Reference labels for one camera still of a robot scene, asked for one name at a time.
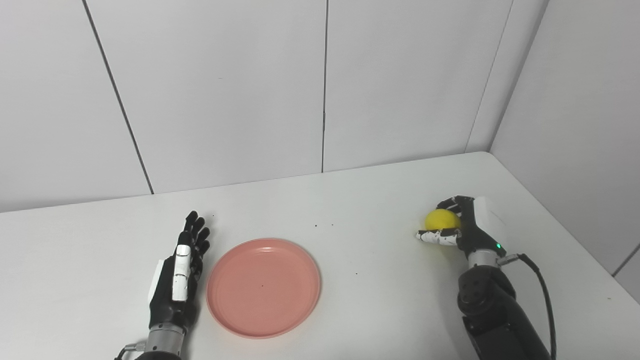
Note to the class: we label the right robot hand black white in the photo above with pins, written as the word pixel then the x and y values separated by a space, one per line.
pixel 480 220

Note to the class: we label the yellow lemon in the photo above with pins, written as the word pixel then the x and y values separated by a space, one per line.
pixel 441 220

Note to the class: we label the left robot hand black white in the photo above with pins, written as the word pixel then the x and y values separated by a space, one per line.
pixel 162 300

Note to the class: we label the pink round plate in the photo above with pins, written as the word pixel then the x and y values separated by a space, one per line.
pixel 263 288

